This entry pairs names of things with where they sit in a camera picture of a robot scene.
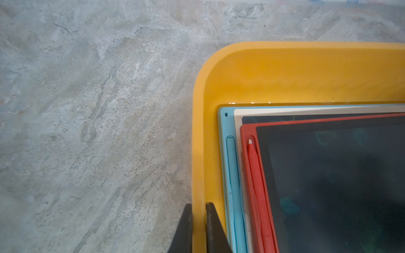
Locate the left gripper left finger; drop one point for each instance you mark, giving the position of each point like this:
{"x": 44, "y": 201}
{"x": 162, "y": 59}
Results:
{"x": 182, "y": 240}

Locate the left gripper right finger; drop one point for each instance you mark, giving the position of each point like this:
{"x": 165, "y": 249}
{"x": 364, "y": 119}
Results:
{"x": 216, "y": 239}

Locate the red writing tablet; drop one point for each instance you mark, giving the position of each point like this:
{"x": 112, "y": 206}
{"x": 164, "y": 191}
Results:
{"x": 333, "y": 184}

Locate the yellow plastic storage box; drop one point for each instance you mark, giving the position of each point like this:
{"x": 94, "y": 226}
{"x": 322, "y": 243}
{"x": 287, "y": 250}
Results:
{"x": 274, "y": 73}

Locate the blue stylus pen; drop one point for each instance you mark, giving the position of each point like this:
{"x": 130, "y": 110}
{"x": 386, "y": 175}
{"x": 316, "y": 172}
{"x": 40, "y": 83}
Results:
{"x": 239, "y": 224}

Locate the red stylus pen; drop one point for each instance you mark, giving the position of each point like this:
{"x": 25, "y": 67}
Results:
{"x": 261, "y": 199}

